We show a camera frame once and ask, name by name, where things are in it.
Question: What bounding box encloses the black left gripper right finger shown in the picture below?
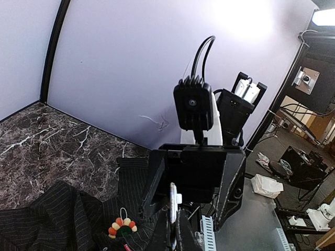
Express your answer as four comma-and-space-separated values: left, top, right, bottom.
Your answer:
177, 209, 203, 251

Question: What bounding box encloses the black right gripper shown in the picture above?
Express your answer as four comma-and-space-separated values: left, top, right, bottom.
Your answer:
140, 144, 246, 231

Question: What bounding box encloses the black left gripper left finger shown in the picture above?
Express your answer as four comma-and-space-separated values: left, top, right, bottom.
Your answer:
149, 210, 172, 251

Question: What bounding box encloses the dark pinstriped garment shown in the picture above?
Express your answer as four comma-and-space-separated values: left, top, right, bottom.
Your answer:
1, 158, 159, 250

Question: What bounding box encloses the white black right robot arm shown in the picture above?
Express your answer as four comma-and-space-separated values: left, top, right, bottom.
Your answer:
139, 77, 266, 231

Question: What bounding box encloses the red fashion label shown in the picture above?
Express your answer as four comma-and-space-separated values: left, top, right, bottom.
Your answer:
124, 244, 131, 251

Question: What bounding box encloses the white slotted cable duct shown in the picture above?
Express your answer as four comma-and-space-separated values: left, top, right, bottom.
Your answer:
200, 215, 217, 251

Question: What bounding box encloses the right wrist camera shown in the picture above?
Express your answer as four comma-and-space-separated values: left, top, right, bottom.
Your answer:
173, 76, 223, 146

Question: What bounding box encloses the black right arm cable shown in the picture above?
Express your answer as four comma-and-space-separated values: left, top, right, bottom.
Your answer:
191, 35, 217, 81

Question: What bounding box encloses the black right frame post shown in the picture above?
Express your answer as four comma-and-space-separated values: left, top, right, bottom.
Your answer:
39, 0, 71, 104

